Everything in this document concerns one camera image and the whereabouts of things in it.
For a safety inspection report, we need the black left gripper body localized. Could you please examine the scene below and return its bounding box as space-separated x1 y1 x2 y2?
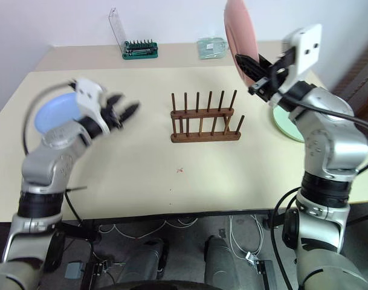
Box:
100 100 124 131

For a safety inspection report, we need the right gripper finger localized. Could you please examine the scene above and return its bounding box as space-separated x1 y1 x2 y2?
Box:
234 54 268 83
257 53 276 69

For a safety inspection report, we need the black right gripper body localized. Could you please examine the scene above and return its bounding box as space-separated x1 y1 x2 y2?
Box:
248 48 296 103

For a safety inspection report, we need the pink plate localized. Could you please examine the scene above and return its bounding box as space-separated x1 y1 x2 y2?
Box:
223 0 259 87

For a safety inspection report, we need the wooden dish rack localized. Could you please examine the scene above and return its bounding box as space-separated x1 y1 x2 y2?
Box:
170 89 245 144

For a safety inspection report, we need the green plate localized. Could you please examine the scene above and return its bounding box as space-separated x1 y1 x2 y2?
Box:
272 105 307 144

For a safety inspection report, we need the clear plastic bag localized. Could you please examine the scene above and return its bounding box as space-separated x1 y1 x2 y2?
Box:
197 36 230 60

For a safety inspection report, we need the green screwdriver bit set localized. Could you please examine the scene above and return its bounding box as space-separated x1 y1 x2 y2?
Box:
121 39 160 60

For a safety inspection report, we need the blue plate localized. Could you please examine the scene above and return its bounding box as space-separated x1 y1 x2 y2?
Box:
34 92 82 135

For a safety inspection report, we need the clear plastic lid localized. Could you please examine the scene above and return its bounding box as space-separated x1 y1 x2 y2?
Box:
108 7 128 50

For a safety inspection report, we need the dark wooden cabinet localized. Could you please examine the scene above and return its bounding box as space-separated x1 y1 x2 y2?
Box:
329 38 368 122

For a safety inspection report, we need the dark grey rounded shape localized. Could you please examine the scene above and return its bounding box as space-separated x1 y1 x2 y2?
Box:
124 237 170 282
203 234 248 285

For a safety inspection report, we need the grey foot pedal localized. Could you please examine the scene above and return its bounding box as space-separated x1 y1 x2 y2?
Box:
64 261 82 280

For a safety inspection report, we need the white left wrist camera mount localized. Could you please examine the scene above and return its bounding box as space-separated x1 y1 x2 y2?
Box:
71 78 111 135

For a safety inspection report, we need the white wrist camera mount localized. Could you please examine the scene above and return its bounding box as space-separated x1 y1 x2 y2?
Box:
268 23 323 107
71 78 111 135

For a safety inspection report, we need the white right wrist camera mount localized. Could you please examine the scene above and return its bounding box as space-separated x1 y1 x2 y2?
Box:
268 23 323 107

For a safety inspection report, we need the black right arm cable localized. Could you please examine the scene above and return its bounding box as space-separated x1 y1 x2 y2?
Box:
269 90 368 290

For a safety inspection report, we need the black table frame bar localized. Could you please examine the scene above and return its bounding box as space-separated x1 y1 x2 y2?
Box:
59 202 368 231

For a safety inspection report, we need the white wavy floor cable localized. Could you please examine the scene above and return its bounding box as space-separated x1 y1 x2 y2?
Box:
98 216 200 240

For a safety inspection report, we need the white looped floor cable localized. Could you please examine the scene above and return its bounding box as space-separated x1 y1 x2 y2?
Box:
228 214 265 267

